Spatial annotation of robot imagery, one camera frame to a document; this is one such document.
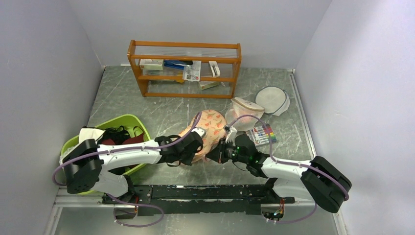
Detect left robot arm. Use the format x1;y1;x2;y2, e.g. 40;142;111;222
62;128;206;204

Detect pack of coloured markers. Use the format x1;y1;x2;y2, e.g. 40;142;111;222
245;123;277;146

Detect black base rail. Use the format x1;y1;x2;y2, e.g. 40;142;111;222
119;183;295;216

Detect black bra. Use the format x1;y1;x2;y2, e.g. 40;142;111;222
97;126;132;143

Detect floral pink laundry bag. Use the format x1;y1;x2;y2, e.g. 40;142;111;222
192;109;227;163

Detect orange wooden shelf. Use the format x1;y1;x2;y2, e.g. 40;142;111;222
127;40;242;99

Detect white device on shelf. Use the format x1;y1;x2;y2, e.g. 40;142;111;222
208;61;221;78

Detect dark red bra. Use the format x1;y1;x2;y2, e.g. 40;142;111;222
98;135;144;145

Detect green plastic basket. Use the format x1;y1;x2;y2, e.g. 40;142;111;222
60;114;151;175

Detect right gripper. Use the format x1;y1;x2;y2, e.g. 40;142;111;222
206;137;249;164

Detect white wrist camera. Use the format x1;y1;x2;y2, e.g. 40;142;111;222
224;125;238;143
191;127;207;139

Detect paper leaflet on shelf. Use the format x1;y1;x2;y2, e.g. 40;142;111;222
183;61;202;82

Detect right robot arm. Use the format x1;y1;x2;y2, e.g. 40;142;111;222
206;135;352;213

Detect box on lower shelf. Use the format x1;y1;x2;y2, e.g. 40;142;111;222
198;81;221;91

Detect white box on shelf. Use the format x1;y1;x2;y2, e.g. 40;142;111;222
139;59;164;71

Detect purple cable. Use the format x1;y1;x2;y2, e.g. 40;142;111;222
227;114;350;202
51;112;202;187

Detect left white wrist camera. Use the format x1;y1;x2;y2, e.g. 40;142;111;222
191;127;207;139

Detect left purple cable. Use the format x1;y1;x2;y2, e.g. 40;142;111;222
51;112;202;187

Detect white mesh laundry bag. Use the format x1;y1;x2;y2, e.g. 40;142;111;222
225;97;265;131

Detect flat round mesh bag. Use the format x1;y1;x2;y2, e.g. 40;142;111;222
254;86;290;116

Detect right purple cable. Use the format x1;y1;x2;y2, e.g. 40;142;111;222
227;114;350;202

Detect blue item on shelf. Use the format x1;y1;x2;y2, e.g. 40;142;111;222
163;60;193;70

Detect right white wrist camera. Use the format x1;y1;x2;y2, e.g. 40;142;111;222
224;125;238;143

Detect white cloth in basket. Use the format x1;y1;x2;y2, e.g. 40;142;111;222
59;127;105;164

